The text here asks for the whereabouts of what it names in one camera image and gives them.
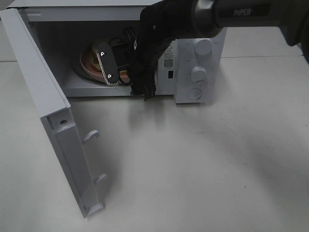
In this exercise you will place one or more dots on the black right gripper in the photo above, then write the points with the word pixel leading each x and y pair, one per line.
pixel 150 47

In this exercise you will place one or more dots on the white bread sandwich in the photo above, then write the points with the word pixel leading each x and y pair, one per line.
pixel 93 56

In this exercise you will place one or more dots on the white microwave oven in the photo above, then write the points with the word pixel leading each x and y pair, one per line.
pixel 63 29

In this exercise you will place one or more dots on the glass microwave turntable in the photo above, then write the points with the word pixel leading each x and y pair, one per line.
pixel 77 69

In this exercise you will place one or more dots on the round door release button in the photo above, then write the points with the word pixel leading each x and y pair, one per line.
pixel 194 94

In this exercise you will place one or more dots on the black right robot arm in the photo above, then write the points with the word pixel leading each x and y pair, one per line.
pixel 167 20

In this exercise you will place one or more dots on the pink round plate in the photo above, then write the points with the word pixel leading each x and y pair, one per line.
pixel 86 65

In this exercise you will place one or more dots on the white microwave door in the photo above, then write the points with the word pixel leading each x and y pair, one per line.
pixel 55 113

